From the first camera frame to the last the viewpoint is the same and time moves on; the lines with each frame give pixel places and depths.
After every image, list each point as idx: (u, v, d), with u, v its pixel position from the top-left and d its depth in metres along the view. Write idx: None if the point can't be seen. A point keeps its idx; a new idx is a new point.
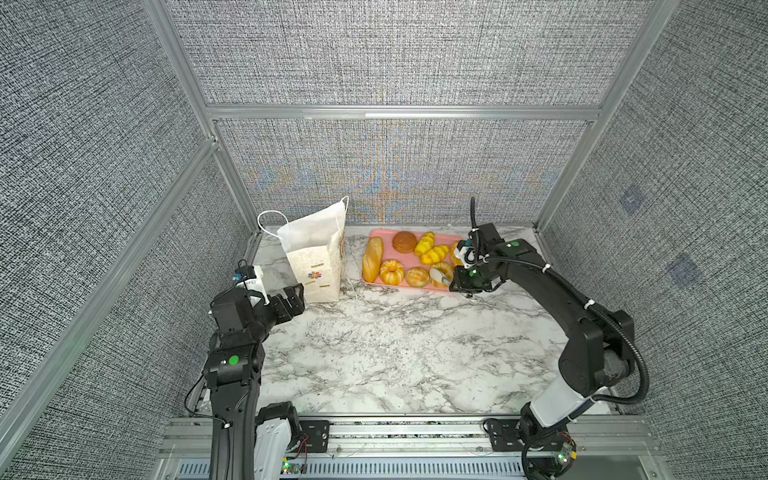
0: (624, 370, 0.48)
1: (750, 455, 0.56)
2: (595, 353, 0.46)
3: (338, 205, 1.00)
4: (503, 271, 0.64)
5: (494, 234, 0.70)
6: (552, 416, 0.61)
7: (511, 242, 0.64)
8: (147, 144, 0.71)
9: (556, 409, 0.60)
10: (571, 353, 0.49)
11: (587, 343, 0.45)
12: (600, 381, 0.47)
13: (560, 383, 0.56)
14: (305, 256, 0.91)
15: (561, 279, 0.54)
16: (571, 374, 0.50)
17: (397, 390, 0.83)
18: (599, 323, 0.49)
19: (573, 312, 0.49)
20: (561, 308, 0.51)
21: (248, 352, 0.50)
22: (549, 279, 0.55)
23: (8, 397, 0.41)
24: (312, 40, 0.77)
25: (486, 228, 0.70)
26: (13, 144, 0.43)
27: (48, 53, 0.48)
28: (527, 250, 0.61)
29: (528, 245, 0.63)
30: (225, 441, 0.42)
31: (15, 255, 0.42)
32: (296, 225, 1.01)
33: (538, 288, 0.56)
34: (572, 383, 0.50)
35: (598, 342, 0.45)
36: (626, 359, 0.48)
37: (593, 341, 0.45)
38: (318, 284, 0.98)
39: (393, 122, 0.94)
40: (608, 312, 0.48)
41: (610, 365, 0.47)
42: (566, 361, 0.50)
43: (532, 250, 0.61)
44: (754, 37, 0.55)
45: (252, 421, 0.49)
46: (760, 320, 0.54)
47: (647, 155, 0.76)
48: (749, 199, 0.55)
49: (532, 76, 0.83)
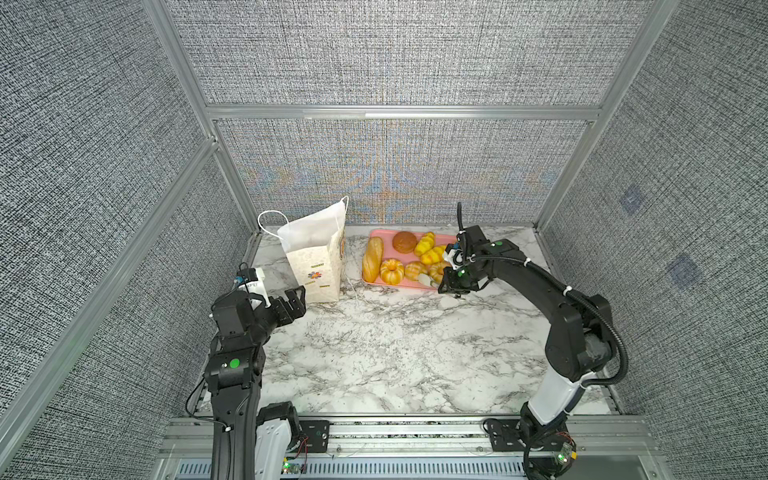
0: (605, 352, 0.50)
1: (750, 455, 0.56)
2: (576, 335, 0.48)
3: (338, 204, 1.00)
4: (490, 268, 0.67)
5: (480, 234, 0.74)
6: (550, 411, 0.62)
7: (495, 242, 0.68)
8: (147, 144, 0.71)
9: (551, 402, 0.60)
10: (555, 340, 0.51)
11: (567, 326, 0.48)
12: (585, 363, 0.49)
13: (551, 374, 0.58)
14: (305, 257, 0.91)
15: (542, 269, 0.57)
16: (555, 360, 0.53)
17: (397, 390, 0.83)
18: (579, 308, 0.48)
19: (553, 298, 0.52)
20: (543, 297, 0.54)
21: (248, 355, 0.50)
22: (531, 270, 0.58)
23: (8, 397, 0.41)
24: (312, 40, 0.77)
25: (472, 229, 0.74)
26: (13, 144, 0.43)
27: (48, 52, 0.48)
28: (510, 248, 0.65)
29: (510, 243, 0.67)
30: (227, 445, 0.43)
31: (15, 255, 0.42)
32: (296, 225, 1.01)
33: (519, 279, 0.60)
34: (559, 369, 0.52)
35: (578, 324, 0.48)
36: (606, 341, 0.50)
37: (573, 323, 0.48)
38: (318, 283, 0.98)
39: (393, 122, 0.94)
40: (585, 296, 0.51)
41: (592, 348, 0.50)
42: (551, 347, 0.53)
43: (514, 247, 0.65)
44: (754, 37, 0.55)
45: (252, 422, 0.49)
46: (760, 320, 0.54)
47: (647, 155, 0.76)
48: (749, 199, 0.55)
49: (532, 76, 0.83)
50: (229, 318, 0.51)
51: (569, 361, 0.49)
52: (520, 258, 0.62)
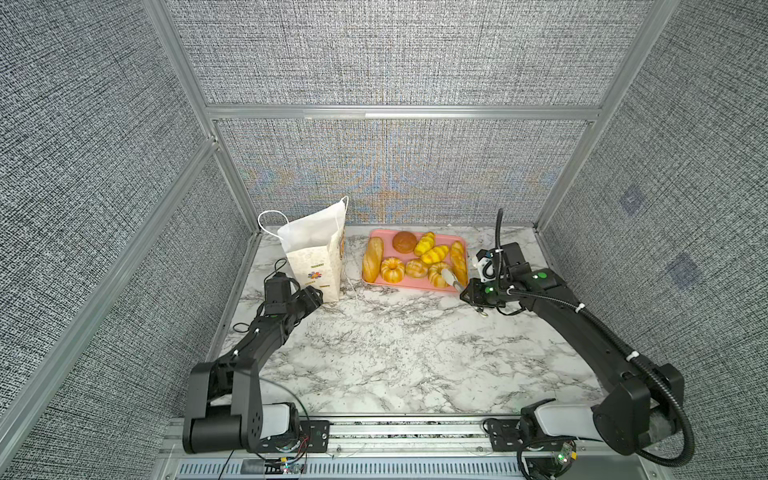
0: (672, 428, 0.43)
1: (750, 455, 0.56)
2: (640, 418, 0.41)
3: (338, 205, 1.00)
4: (528, 302, 0.59)
5: (518, 257, 0.64)
6: (555, 426, 0.61)
7: (540, 276, 0.58)
8: (147, 144, 0.71)
9: (567, 426, 0.58)
10: (609, 412, 0.44)
11: (634, 406, 0.40)
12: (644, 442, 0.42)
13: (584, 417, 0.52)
14: (305, 256, 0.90)
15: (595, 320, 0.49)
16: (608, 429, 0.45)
17: (397, 390, 0.83)
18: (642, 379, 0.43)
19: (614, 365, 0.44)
20: (598, 357, 0.46)
21: (284, 317, 0.68)
22: (582, 319, 0.50)
23: (8, 397, 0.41)
24: (312, 40, 0.77)
25: (509, 248, 0.64)
26: (13, 144, 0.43)
27: (48, 53, 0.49)
28: (555, 284, 0.56)
29: (555, 280, 0.57)
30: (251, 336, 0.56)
31: (15, 255, 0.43)
32: (295, 225, 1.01)
33: (569, 330, 0.51)
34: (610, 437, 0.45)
35: (645, 405, 0.40)
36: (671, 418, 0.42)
37: (640, 404, 0.40)
38: (318, 283, 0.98)
39: (392, 122, 0.94)
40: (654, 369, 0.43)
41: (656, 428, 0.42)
42: (604, 415, 0.45)
43: (559, 285, 0.56)
44: (754, 37, 0.55)
45: (269, 342, 0.59)
46: (760, 320, 0.54)
47: (647, 155, 0.76)
48: (749, 199, 0.55)
49: (532, 76, 0.83)
50: (274, 290, 0.70)
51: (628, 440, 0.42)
52: (571, 302, 0.52)
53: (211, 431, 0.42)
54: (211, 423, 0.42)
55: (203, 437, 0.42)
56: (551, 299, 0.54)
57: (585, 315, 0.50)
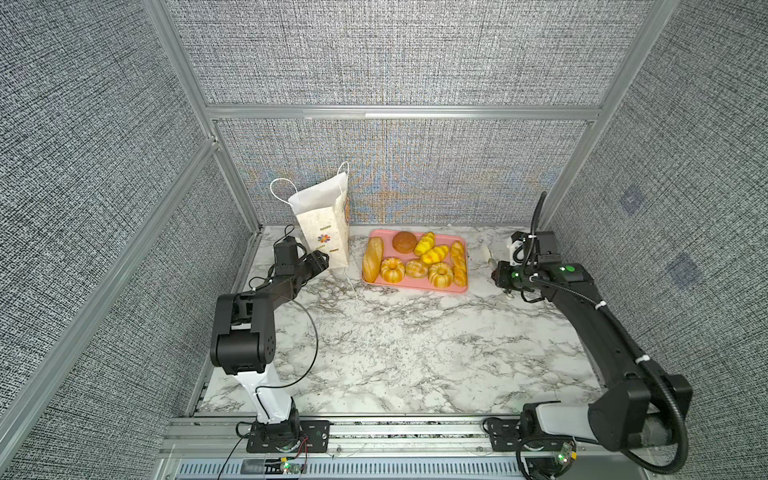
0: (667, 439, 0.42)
1: (750, 455, 0.56)
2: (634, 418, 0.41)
3: (339, 176, 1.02)
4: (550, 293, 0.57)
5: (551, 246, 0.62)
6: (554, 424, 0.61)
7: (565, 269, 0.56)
8: (147, 144, 0.71)
9: (566, 425, 0.57)
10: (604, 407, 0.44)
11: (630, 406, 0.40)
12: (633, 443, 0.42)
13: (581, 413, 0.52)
14: (314, 220, 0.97)
15: (612, 319, 0.48)
16: (601, 424, 0.45)
17: (397, 390, 0.83)
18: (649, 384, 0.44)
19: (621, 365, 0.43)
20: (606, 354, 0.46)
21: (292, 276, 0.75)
22: (600, 316, 0.49)
23: (8, 397, 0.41)
24: (312, 40, 0.77)
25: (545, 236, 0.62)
26: (13, 144, 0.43)
27: (48, 52, 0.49)
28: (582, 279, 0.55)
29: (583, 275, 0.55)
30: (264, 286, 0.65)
31: (14, 255, 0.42)
32: (303, 195, 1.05)
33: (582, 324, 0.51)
34: (601, 434, 0.45)
35: (642, 408, 0.40)
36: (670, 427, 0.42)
37: (637, 407, 0.40)
38: (327, 248, 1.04)
39: (392, 122, 0.94)
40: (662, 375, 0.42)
41: (650, 433, 0.42)
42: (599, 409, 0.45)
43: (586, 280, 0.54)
44: (754, 37, 0.55)
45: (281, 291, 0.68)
46: (760, 320, 0.54)
47: (647, 155, 0.76)
48: (749, 199, 0.55)
49: (532, 76, 0.83)
50: (283, 253, 0.78)
51: (616, 436, 0.43)
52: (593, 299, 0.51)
53: (235, 348, 0.50)
54: (232, 343, 0.50)
55: (229, 351, 0.50)
56: (571, 292, 0.53)
57: (604, 312, 0.49)
